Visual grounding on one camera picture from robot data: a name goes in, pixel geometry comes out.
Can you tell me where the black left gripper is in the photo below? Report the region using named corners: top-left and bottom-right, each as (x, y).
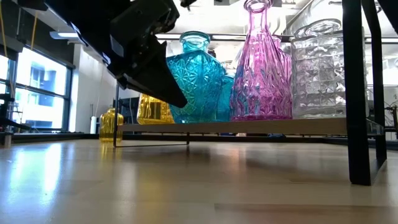
top-left (102, 0), bottom-right (188, 109)

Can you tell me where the tall yellow ribbed glass vase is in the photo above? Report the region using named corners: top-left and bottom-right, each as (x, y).
top-left (136, 93), bottom-right (175, 125)

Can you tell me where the square teal glass vase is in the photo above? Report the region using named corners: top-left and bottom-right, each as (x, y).
top-left (165, 30), bottom-right (227, 124)

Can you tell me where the small yellow glass bottle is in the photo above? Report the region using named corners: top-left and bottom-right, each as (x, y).
top-left (99, 108), bottom-right (124, 144)

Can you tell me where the tall pink glass vase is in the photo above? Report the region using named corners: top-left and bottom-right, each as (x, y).
top-left (229, 0), bottom-right (294, 121)

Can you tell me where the pink ribbed glass vase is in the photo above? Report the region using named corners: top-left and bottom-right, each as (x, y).
top-left (272, 34), bottom-right (294, 82)

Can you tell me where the square clear diamond-cut vase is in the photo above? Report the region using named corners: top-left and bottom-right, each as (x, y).
top-left (289, 17), bottom-right (348, 119)

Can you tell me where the wooden shelf with black legs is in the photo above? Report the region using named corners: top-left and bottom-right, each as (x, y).
top-left (113, 0), bottom-right (388, 187)

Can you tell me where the long linear ceiling light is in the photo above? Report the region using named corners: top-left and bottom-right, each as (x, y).
top-left (49, 30), bottom-right (398, 44)

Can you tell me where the large window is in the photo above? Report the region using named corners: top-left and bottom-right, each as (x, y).
top-left (0, 46), bottom-right (74, 133)

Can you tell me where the black aluminium table frame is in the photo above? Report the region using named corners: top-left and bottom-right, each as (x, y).
top-left (12, 132), bottom-right (398, 152)

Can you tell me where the yellow hanging cable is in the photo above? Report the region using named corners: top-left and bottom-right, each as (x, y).
top-left (30, 11), bottom-right (40, 49)
top-left (0, 0), bottom-right (7, 58)

